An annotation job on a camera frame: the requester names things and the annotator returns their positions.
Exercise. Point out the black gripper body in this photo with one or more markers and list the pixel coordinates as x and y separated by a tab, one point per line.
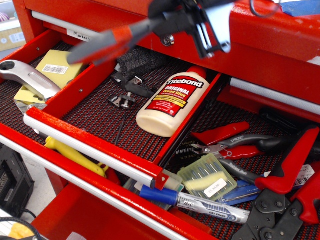
184	15

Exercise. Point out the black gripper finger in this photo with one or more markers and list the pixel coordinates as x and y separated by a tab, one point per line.
219	22
201	38

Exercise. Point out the orange grey handled scissors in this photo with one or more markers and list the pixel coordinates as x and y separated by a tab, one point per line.
115	42

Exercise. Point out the silver drawer lock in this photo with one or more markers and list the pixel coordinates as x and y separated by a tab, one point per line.
167	40

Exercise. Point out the small red open drawer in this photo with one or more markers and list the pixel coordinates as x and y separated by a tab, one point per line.
82	117

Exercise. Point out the large red lower drawer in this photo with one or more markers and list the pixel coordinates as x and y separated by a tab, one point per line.
119	213

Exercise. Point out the red tool chest body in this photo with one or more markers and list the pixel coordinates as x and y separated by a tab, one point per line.
280	55

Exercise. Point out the Titebond wood glue bottle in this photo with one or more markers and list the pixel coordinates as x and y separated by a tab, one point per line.
163	114

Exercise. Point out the black foam block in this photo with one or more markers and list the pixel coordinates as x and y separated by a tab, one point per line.
139	61

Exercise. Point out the small metal knurled screw part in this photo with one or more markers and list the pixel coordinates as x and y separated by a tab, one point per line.
122	101

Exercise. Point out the white Markers label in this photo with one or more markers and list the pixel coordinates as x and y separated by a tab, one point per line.
81	34

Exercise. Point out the black tool in back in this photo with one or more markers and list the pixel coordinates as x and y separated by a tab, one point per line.
285	124

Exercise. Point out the thin black rod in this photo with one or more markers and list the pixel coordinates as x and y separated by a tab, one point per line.
120	129

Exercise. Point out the clear plastic drill bit case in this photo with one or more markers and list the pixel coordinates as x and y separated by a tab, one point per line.
207	178

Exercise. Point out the yellow sticky note pad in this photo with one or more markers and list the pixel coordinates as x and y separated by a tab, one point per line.
54	66

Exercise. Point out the small clear plastic box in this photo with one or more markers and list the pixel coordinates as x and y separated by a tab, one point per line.
174	182

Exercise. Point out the blue packaged blade card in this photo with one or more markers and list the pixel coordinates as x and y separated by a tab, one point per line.
244	192

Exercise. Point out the silver metal scraper tool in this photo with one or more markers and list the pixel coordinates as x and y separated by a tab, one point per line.
30	78

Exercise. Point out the blue cap dry erase marker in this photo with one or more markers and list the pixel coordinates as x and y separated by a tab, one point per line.
196	204

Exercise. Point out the cardboard box in background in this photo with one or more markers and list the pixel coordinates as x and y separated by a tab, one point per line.
11	38

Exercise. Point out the large red black crimping tool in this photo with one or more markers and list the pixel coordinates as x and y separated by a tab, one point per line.
274	216

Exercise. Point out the black electronic box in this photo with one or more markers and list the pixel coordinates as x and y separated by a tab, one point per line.
16	183

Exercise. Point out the black metal bracket piece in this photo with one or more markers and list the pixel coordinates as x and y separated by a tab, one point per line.
133	86

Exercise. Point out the red handled flush cutters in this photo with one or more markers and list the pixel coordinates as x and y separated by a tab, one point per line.
211	139

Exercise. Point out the grey handled Xytronic pliers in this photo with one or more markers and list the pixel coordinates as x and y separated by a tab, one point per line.
249	146

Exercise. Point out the black wire stripper gauge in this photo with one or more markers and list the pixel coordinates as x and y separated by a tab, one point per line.
185	152

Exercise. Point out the yellow handled tool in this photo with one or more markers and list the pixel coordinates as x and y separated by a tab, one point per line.
74	156

